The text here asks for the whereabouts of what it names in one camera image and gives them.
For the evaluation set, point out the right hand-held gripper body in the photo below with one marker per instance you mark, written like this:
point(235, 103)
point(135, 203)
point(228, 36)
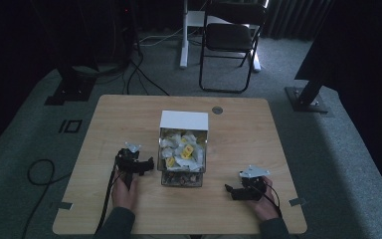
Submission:
point(253, 185)

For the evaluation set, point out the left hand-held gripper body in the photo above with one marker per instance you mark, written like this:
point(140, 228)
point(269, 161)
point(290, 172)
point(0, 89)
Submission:
point(128, 162)

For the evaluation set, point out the clear box with white lid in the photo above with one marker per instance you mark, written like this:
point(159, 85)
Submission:
point(183, 147)

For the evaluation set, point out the person's right hand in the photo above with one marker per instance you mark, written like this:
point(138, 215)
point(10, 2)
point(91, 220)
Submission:
point(266, 204)

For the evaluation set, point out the person's left hand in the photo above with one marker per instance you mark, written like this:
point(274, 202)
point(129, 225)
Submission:
point(124, 194)

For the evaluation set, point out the grey tape strip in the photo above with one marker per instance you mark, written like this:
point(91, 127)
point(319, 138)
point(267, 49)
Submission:
point(63, 205)
point(297, 201)

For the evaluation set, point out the grey table grommet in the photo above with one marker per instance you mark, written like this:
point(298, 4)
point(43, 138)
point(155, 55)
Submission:
point(217, 110)

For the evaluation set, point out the black metal stand with base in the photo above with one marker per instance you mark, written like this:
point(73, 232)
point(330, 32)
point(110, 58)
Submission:
point(309, 94)

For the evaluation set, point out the black folding chair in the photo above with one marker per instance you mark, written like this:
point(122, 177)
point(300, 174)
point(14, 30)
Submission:
point(230, 43)

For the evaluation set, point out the dark curtain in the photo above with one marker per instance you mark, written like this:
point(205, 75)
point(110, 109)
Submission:
point(295, 18)

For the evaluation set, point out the white desk frame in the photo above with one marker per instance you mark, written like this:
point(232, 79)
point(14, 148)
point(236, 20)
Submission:
point(192, 33)

